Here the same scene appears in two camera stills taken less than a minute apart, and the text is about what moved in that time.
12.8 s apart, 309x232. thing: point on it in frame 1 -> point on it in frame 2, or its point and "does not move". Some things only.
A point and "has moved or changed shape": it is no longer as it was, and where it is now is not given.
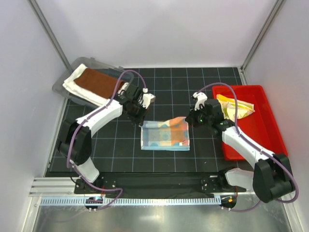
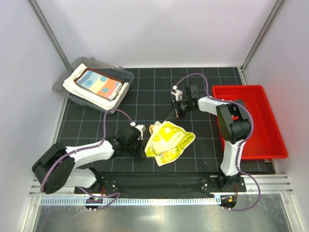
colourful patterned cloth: (228, 105) has moved or changed shape
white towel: (73, 87) does not move
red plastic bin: (260, 126) does not move
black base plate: (162, 183) does not move
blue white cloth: (172, 135) -> (103, 85)
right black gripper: (191, 118) -> (175, 111)
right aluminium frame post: (275, 9) does not move
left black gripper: (140, 120) -> (141, 152)
